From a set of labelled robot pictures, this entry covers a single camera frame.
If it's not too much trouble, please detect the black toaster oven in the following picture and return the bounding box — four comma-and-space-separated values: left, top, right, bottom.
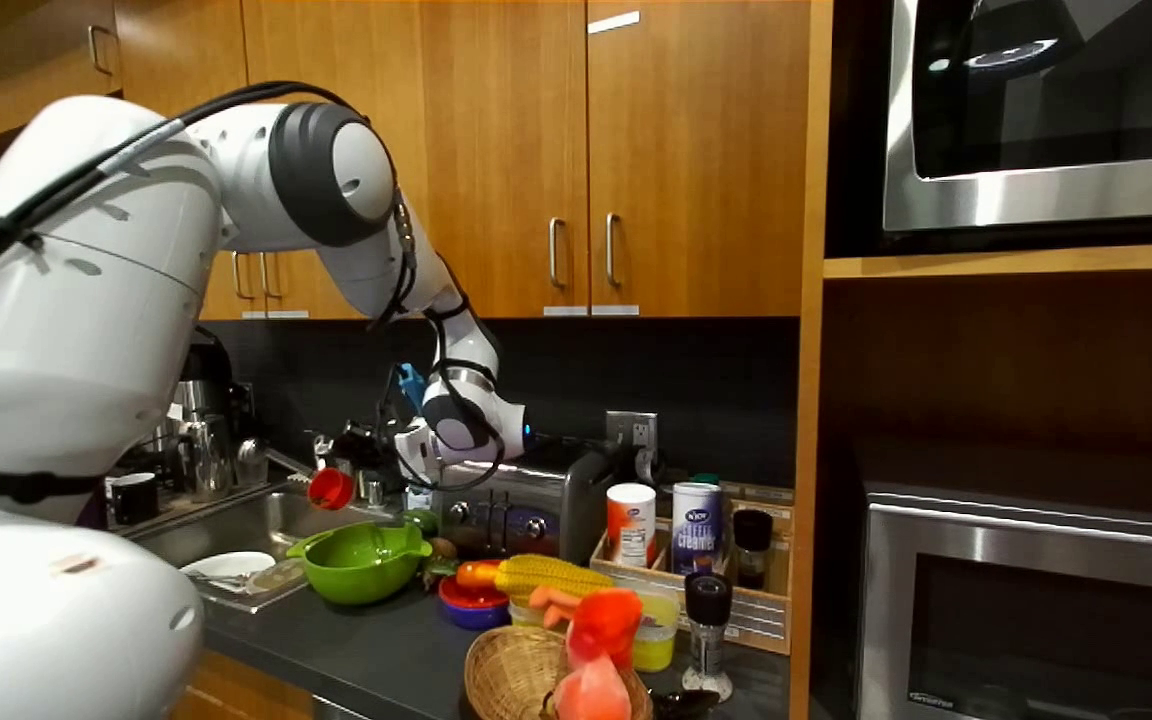
851, 483, 1152, 720

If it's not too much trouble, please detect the clear dish soap bottle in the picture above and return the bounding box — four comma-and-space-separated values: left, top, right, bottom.
401, 481, 441, 535

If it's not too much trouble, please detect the wall power outlet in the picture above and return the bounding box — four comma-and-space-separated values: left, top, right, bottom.
604, 402, 658, 483

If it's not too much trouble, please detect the wicker basket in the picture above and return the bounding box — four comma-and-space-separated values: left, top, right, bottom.
459, 620, 658, 720

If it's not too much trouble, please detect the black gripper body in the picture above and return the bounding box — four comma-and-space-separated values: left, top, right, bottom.
340, 427, 413, 508

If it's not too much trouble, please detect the green mixing bowl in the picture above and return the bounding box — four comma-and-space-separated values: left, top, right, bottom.
288, 520, 434, 611

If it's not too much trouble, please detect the clear plastic container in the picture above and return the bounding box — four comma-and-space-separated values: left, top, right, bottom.
244, 556, 312, 606

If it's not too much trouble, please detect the small yellow bowl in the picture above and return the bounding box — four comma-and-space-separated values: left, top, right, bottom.
626, 592, 680, 677

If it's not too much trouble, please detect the white canister purple label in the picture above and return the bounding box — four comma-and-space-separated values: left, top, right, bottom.
667, 475, 728, 576

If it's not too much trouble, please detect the wooden shelf unit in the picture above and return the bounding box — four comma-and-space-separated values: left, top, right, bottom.
787, 0, 1152, 720

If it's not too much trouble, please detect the black pepper grinder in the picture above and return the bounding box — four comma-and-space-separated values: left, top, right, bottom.
680, 568, 736, 698

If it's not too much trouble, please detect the orange pink plush toy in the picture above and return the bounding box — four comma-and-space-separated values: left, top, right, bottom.
526, 583, 647, 720

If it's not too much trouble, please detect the dark spice jar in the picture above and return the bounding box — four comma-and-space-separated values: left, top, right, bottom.
730, 508, 774, 592

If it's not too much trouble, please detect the wooden corner wall cabinet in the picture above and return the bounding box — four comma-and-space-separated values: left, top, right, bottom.
0, 0, 123, 160

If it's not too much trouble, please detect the silver toaster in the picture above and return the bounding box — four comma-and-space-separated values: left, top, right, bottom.
430, 435, 638, 572

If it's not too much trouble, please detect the stainless steel sink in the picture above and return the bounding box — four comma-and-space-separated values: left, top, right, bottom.
118, 481, 401, 617

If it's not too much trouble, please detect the black steel microwave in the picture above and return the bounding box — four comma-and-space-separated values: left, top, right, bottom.
825, 0, 1152, 254

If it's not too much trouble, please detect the black mug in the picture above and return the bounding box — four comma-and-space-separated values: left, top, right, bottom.
105, 468, 162, 526

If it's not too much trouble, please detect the wide metal faucet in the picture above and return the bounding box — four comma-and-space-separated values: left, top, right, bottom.
233, 435, 317, 490

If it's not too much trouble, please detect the white plate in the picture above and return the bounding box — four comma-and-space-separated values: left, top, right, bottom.
181, 546, 279, 601

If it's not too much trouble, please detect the yellow toy banana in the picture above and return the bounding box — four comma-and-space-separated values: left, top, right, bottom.
490, 550, 619, 604

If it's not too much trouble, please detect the wooden condiment box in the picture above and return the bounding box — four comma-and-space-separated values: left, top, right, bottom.
589, 483, 795, 659

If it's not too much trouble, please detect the wooden cabinet door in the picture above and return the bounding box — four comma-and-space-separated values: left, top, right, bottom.
240, 0, 428, 323
583, 0, 816, 319
413, 0, 593, 319
111, 0, 273, 323

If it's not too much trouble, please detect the white canister red label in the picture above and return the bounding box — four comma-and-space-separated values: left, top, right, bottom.
604, 481, 658, 572

